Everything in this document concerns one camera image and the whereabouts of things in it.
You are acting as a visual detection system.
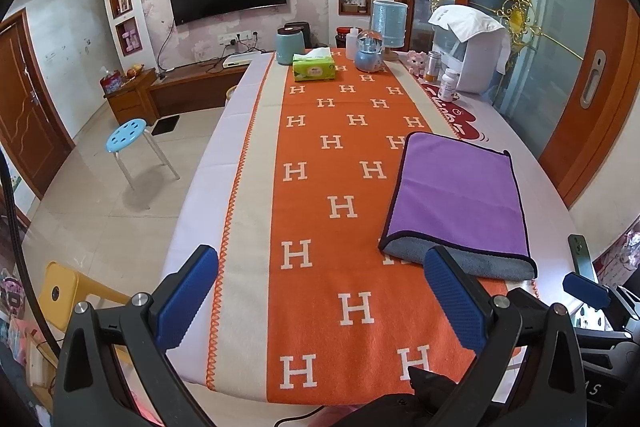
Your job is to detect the purple and grey microfibre towel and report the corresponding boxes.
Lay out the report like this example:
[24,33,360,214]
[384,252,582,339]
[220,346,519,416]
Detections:
[378,132,538,282]

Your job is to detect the green phone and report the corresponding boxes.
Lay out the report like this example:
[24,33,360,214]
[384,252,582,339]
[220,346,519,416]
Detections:
[567,234,598,282]

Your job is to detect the white tablecloth with red print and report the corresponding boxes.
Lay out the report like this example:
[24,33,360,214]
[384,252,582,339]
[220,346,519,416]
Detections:
[165,52,577,405]

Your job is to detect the yellow plastic chair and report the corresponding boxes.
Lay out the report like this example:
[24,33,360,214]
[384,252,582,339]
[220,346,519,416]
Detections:
[38,261,129,332]

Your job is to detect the orange H-pattern table runner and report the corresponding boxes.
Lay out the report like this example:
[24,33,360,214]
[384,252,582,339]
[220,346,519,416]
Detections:
[205,52,474,405]

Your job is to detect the blue plastic stool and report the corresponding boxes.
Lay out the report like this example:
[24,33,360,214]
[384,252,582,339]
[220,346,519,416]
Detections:
[104,118,180,188]

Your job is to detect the white pill bottle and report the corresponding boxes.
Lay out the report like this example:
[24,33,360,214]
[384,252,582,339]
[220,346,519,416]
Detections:
[438,68,460,102]

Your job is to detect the wooden tv cabinet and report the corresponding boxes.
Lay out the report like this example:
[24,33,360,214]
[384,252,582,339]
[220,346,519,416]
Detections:
[104,61,248,126]

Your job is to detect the metal tin can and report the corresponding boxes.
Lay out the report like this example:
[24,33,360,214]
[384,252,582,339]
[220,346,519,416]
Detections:
[424,51,442,82]

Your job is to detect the brown wooden door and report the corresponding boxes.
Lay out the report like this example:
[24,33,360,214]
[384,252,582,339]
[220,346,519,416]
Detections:
[0,9,75,198]

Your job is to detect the pink pig figurine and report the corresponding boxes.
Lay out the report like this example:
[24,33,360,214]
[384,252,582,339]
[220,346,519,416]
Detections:
[405,50,427,78]

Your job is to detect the white appliance with cloth cover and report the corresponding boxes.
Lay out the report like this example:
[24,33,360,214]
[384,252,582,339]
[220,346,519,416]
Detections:
[428,4,511,94]

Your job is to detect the blue snow globe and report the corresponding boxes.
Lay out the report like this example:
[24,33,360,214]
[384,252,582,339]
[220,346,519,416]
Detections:
[355,29,384,74]

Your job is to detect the white set-top box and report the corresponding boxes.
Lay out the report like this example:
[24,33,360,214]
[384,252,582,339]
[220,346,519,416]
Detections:
[222,51,262,69]

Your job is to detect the green tissue pack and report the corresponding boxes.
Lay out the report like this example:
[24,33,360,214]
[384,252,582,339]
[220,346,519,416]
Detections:
[292,48,336,82]

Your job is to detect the red lidded jar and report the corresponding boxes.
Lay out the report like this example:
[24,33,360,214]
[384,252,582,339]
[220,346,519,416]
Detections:
[335,26,351,48]

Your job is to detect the light blue table lamp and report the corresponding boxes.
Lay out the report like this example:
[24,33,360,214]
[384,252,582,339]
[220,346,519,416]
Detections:
[371,0,408,62]

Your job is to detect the light blue cylindrical canister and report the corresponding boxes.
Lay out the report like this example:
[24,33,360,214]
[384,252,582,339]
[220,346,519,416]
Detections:
[276,27,305,66]

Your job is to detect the black air fryer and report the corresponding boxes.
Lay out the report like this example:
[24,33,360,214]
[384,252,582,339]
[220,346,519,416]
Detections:
[284,20,312,49]

